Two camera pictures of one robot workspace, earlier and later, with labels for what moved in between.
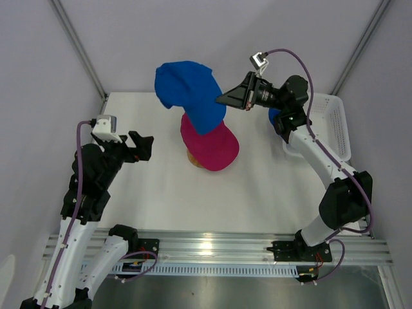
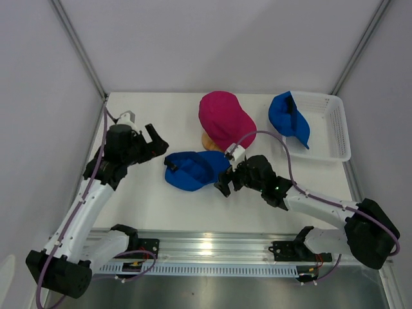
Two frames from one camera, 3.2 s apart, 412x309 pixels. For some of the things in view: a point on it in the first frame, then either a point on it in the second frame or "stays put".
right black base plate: (293, 251) stays put
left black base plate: (148, 244) stays put
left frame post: (80, 49) stays put
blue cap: (194, 87) -> (195, 170)
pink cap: (217, 150) -> (224, 120)
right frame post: (361, 45) stays put
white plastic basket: (328, 123) stays put
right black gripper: (244, 96) -> (225, 177)
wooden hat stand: (192, 159) -> (208, 144)
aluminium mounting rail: (251, 247) stays put
